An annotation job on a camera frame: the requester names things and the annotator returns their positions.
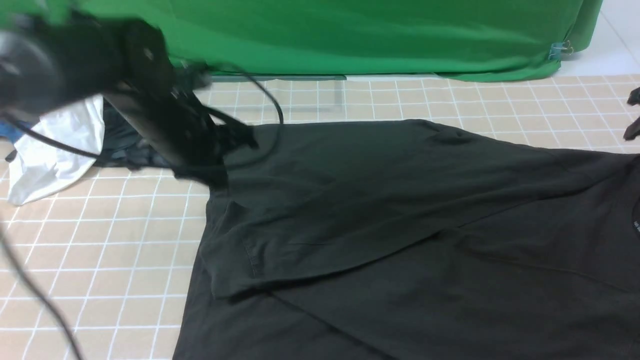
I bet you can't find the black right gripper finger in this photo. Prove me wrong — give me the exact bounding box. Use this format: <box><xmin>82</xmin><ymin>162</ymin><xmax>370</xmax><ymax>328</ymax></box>
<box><xmin>623</xmin><ymin>86</ymin><xmax>640</xmax><ymax>142</ymax></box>

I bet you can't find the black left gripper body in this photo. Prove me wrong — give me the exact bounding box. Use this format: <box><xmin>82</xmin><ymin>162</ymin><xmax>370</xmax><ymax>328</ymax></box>
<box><xmin>103</xmin><ymin>88</ymin><xmax>259</xmax><ymax>189</ymax></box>

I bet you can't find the dark gray long-sleeve shirt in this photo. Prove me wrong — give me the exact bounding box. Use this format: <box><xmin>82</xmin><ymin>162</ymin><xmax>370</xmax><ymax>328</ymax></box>
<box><xmin>173</xmin><ymin>120</ymin><xmax>640</xmax><ymax>360</ymax></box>

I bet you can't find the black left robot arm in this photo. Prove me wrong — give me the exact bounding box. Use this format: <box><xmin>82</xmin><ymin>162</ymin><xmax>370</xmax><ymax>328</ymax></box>
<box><xmin>1</xmin><ymin>10</ymin><xmax>259</xmax><ymax>188</ymax></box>

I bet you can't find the white crumpled shirt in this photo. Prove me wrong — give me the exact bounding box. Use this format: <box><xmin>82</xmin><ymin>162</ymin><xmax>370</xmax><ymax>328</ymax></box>
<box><xmin>7</xmin><ymin>95</ymin><xmax>105</xmax><ymax>207</ymax></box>

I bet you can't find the dark teal crumpled garment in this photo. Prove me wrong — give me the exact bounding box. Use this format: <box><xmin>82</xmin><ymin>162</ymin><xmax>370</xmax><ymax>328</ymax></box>
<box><xmin>93</xmin><ymin>101</ymin><xmax>170</xmax><ymax>171</ymax></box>

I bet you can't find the metal binder clip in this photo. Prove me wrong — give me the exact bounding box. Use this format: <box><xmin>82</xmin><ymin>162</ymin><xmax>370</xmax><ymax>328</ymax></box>
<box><xmin>547</xmin><ymin>40</ymin><xmax>575</xmax><ymax>61</ymax></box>

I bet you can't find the beige checkered tablecloth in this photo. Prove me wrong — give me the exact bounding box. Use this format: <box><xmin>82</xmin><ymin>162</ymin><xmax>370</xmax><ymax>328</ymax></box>
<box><xmin>1</xmin><ymin>73</ymin><xmax>639</xmax><ymax>360</ymax></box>

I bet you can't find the green backdrop cloth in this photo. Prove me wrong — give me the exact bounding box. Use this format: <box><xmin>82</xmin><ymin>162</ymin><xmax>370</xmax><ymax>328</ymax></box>
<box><xmin>0</xmin><ymin>0</ymin><xmax>603</xmax><ymax>84</ymax></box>

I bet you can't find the blue crumpled garment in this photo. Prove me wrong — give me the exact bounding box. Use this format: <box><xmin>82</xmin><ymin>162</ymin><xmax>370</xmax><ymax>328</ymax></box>
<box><xmin>0</xmin><ymin>120</ymin><xmax>24</xmax><ymax>144</ymax></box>

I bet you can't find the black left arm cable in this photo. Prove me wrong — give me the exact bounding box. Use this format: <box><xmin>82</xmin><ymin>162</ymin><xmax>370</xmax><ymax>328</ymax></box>
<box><xmin>0</xmin><ymin>62</ymin><xmax>285</xmax><ymax>360</ymax></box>

